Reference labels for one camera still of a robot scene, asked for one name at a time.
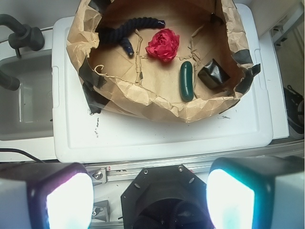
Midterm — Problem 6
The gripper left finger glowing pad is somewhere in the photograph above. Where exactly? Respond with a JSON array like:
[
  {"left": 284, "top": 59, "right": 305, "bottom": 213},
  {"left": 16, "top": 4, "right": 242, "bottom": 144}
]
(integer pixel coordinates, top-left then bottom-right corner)
[{"left": 0, "top": 163, "right": 94, "bottom": 229}]

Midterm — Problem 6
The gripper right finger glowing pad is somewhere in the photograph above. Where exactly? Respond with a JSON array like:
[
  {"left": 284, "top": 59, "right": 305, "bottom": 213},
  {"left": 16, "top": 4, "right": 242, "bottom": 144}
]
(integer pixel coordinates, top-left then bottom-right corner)
[{"left": 206, "top": 156, "right": 305, "bottom": 229}]

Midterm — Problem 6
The black box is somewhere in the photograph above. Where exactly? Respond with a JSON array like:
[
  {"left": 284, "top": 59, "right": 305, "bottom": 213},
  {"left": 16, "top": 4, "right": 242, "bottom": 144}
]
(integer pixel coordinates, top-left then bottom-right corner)
[{"left": 197, "top": 59, "right": 230, "bottom": 90}]

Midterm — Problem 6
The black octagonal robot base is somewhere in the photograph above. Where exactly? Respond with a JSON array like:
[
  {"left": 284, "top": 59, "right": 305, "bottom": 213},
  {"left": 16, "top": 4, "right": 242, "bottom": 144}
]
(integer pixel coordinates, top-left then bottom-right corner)
[{"left": 121, "top": 169, "right": 214, "bottom": 229}]

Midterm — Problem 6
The white plastic lid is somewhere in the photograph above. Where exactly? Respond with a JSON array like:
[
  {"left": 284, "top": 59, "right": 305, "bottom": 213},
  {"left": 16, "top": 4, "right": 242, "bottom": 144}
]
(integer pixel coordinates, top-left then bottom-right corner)
[{"left": 52, "top": 17, "right": 274, "bottom": 163}]

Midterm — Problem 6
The grey sink basin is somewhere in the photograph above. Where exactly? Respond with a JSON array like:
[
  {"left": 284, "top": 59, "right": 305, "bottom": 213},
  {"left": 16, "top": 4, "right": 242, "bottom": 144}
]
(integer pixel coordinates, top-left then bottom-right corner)
[{"left": 0, "top": 50, "right": 53, "bottom": 141}]

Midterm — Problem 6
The dark green oblong toy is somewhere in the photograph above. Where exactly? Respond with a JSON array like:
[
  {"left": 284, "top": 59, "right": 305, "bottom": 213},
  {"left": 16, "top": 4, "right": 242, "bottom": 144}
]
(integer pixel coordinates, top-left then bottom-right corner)
[{"left": 179, "top": 61, "right": 194, "bottom": 102}]

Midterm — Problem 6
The brown paper bag tray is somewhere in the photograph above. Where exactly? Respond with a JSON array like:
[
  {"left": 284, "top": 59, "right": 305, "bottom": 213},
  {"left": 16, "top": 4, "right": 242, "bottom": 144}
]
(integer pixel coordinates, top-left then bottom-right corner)
[{"left": 67, "top": 0, "right": 260, "bottom": 123}]

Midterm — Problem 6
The black faucet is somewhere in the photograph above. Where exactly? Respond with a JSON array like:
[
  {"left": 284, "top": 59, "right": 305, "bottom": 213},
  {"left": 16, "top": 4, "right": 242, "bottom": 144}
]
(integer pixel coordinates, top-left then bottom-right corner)
[{"left": 0, "top": 14, "right": 45, "bottom": 91}]

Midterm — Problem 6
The red crumpled paper ball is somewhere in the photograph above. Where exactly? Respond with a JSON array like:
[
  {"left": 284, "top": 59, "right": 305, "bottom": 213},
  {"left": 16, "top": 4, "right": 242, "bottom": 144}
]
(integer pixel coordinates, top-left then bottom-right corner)
[{"left": 145, "top": 29, "right": 180, "bottom": 62}]

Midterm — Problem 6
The black cable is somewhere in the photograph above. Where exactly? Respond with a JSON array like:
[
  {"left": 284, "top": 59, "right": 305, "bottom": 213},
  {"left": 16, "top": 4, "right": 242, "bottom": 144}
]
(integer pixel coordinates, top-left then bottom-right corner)
[{"left": 0, "top": 148, "right": 46, "bottom": 164}]

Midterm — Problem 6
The metal corner bracket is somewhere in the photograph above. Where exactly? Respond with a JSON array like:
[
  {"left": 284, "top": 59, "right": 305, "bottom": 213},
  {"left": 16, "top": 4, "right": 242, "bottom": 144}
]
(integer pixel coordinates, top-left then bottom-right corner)
[{"left": 92, "top": 200, "right": 111, "bottom": 222}]

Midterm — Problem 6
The aluminium extrusion rail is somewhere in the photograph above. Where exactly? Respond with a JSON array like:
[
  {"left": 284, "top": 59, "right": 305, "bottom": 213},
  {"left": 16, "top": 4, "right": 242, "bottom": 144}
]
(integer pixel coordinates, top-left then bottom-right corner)
[{"left": 85, "top": 139, "right": 305, "bottom": 185}]

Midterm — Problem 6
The dark blue knotted rope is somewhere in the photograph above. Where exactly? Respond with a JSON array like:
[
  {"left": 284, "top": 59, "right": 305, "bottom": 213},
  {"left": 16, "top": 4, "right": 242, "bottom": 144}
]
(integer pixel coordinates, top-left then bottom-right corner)
[{"left": 96, "top": 18, "right": 166, "bottom": 57}]

